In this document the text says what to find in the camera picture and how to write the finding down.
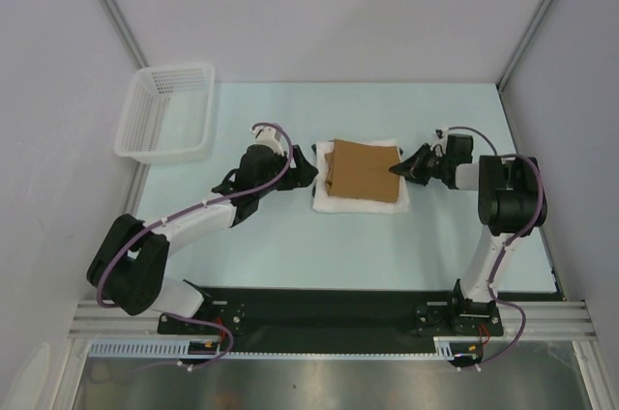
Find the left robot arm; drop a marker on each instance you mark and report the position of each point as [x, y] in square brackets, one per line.
[128, 270]

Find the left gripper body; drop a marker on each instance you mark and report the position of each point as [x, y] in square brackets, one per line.
[294, 177]

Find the tan tank top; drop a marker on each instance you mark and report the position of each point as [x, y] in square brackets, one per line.
[361, 171]

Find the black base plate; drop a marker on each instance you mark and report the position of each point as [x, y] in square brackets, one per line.
[338, 322]

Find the left aluminium corner post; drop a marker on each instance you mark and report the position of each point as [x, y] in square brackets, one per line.
[124, 33]

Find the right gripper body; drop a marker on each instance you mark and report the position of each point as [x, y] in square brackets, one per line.
[427, 164]

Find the white plastic basket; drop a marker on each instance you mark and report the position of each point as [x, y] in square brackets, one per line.
[167, 115]

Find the white cable duct left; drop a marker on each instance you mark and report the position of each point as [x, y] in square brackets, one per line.
[153, 348]

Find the right aluminium corner post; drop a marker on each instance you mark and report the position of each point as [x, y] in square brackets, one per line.
[531, 30]

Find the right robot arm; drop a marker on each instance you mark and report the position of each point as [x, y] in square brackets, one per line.
[511, 203]

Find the white cable duct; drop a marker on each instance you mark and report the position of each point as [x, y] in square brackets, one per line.
[462, 346]
[153, 348]

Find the white tank top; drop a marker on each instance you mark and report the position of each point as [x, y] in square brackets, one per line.
[324, 203]

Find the white cable duct right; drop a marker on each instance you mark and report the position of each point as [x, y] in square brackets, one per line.
[462, 346]

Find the aluminium corner post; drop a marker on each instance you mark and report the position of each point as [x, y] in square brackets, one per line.
[531, 30]
[124, 33]

